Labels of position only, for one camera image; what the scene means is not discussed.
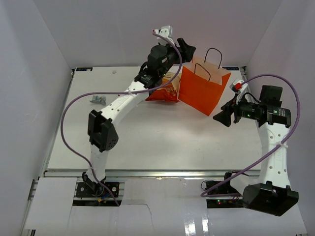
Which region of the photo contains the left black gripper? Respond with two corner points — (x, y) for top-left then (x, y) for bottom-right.
(159, 38), (195, 78)

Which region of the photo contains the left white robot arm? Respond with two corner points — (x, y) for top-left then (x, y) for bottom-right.
(82, 38), (196, 196)

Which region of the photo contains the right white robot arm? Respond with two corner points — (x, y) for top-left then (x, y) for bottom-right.
(214, 84), (299, 216)

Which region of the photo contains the orange paper bag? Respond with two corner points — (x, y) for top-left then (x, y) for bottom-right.
(178, 52), (231, 116)

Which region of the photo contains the orange chips bag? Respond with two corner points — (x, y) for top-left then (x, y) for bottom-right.
(146, 72), (181, 103)

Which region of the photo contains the silver candy wrapper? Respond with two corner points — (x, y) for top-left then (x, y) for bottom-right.
(90, 95), (106, 106)

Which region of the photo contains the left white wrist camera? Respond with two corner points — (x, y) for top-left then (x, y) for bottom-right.
(153, 26), (174, 46)

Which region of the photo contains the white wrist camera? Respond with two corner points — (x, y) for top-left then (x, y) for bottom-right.
(153, 26), (174, 46)
(229, 79), (248, 104)

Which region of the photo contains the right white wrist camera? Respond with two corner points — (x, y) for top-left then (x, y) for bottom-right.
(229, 79), (248, 104)

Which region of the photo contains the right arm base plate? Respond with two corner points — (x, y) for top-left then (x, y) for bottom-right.
(200, 170), (243, 208)

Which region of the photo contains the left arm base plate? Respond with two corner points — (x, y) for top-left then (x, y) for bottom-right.
(73, 182), (118, 207)

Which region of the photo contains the aluminium table frame rail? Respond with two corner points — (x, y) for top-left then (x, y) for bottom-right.
(44, 170), (227, 178)

